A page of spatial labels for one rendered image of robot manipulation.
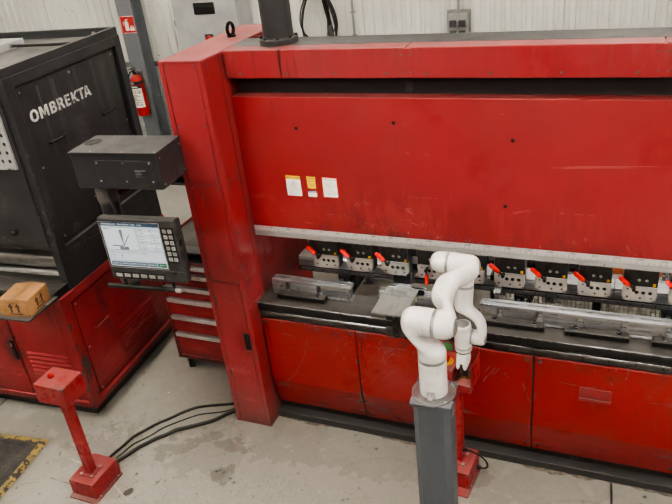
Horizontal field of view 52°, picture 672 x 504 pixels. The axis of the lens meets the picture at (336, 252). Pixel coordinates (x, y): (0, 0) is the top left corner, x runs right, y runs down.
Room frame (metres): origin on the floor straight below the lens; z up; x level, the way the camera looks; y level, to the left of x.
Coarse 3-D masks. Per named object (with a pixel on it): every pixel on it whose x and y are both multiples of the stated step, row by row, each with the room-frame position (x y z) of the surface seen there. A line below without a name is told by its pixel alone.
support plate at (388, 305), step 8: (392, 288) 3.24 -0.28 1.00; (384, 296) 3.17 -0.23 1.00; (392, 296) 3.16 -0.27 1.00; (400, 296) 3.15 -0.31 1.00; (408, 296) 3.14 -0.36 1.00; (376, 304) 3.10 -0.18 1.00; (384, 304) 3.09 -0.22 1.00; (392, 304) 3.08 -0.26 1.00; (400, 304) 3.07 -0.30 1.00; (408, 304) 3.06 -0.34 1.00; (376, 312) 3.02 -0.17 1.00; (384, 312) 3.01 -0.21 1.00; (392, 312) 3.00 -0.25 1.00; (400, 312) 3.00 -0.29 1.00
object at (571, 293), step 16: (304, 256) 3.76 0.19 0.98; (336, 272) 3.67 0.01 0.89; (352, 272) 3.63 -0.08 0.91; (368, 272) 3.59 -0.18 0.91; (528, 272) 3.26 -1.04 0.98; (480, 288) 3.30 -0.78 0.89; (512, 288) 3.23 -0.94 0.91; (528, 288) 3.19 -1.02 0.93; (576, 288) 3.09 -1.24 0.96; (624, 304) 2.99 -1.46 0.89; (640, 304) 2.95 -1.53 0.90; (656, 304) 2.93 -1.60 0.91
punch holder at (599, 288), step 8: (584, 272) 2.82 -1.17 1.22; (592, 272) 2.80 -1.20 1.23; (600, 272) 2.79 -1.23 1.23; (608, 272) 2.78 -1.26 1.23; (592, 280) 2.80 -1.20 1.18; (600, 280) 2.79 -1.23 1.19; (584, 288) 2.81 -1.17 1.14; (592, 288) 2.80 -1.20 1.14; (600, 288) 2.78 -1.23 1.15; (608, 288) 2.77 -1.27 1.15; (600, 296) 2.78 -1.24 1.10
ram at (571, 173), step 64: (256, 128) 3.52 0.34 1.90; (320, 128) 3.36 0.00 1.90; (384, 128) 3.22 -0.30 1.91; (448, 128) 3.09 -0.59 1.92; (512, 128) 2.97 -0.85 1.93; (576, 128) 2.85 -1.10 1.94; (640, 128) 2.74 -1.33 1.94; (256, 192) 3.54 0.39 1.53; (320, 192) 3.38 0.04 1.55; (384, 192) 3.23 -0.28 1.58; (448, 192) 3.09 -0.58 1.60; (512, 192) 2.96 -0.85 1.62; (576, 192) 2.84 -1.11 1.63; (640, 192) 2.73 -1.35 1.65; (512, 256) 2.96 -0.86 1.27; (640, 256) 2.72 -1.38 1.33
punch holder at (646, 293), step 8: (624, 272) 2.74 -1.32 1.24; (632, 272) 2.73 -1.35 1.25; (640, 272) 2.71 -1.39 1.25; (648, 272) 2.70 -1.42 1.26; (656, 272) 2.69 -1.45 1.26; (632, 280) 2.73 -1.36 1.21; (640, 280) 2.71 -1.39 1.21; (648, 280) 2.70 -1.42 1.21; (656, 280) 2.68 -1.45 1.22; (624, 288) 2.74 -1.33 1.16; (640, 288) 2.71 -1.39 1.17; (648, 288) 2.69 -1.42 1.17; (656, 288) 2.68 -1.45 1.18; (624, 296) 2.74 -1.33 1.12; (632, 296) 2.72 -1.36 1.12; (640, 296) 2.71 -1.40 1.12; (648, 296) 2.69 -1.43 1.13; (656, 296) 2.68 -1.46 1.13
